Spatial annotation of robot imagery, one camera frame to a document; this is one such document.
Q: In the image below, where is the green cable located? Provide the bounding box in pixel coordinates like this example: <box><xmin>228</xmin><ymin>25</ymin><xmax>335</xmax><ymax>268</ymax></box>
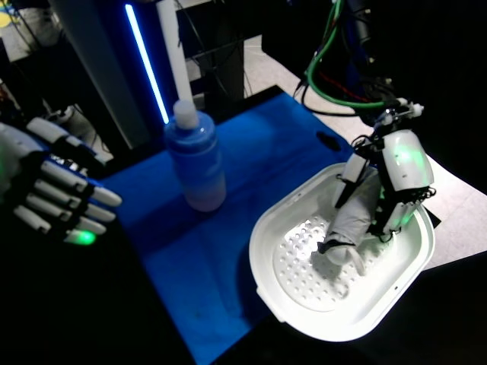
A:
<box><xmin>304</xmin><ymin>0</ymin><xmax>399</xmax><ymax>110</ymax></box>

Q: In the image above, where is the blue table mat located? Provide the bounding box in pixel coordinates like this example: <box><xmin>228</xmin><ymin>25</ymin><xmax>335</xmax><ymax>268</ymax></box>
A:
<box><xmin>93</xmin><ymin>92</ymin><xmax>357</xmax><ymax>364</ymax></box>

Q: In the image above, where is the blue LED light strip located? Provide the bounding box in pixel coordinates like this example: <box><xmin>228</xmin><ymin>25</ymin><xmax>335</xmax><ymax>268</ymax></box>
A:
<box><xmin>124</xmin><ymin>2</ymin><xmax>170</xmax><ymax>125</ymax></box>

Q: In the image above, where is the white oval perforated basin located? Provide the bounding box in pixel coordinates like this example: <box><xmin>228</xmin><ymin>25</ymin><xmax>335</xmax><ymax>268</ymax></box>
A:
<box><xmin>249</xmin><ymin>162</ymin><xmax>438</xmax><ymax>343</ymax></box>

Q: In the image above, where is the red cable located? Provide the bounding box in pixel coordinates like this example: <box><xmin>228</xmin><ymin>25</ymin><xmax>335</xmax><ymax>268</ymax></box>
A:
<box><xmin>318</xmin><ymin>71</ymin><xmax>368</xmax><ymax>103</ymax></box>

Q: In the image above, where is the black cable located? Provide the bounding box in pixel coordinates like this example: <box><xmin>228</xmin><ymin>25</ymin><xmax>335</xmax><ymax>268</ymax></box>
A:
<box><xmin>293</xmin><ymin>75</ymin><xmax>361</xmax><ymax>118</ymax></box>

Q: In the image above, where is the blue translucent water bottle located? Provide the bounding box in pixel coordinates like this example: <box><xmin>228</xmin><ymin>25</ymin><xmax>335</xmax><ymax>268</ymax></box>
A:
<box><xmin>163</xmin><ymin>99</ymin><xmax>228</xmax><ymax>213</ymax></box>

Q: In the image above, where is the grey umbrella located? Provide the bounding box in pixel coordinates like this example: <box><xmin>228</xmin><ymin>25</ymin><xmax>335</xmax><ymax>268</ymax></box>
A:
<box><xmin>310</xmin><ymin>167</ymin><xmax>384</xmax><ymax>278</ymax></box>

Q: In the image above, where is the black metal desk frame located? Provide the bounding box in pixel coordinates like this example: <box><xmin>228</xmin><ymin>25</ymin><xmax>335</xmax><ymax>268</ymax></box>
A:
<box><xmin>174</xmin><ymin>0</ymin><xmax>263</xmax><ymax>111</ymax></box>

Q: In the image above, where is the grey pillar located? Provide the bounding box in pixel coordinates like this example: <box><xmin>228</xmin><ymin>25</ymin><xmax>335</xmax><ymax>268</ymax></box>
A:
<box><xmin>49</xmin><ymin>0</ymin><xmax>150</xmax><ymax>150</ymax></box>

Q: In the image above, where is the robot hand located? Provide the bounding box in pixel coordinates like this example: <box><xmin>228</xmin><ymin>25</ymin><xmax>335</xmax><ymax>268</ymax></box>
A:
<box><xmin>0</xmin><ymin>116</ymin><xmax>123</xmax><ymax>247</ymax></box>
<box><xmin>333</xmin><ymin>128</ymin><xmax>437</xmax><ymax>244</ymax></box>

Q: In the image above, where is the white upright post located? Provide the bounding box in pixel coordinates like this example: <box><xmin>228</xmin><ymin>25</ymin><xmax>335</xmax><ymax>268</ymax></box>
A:
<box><xmin>157</xmin><ymin>0</ymin><xmax>196</xmax><ymax>111</ymax></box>

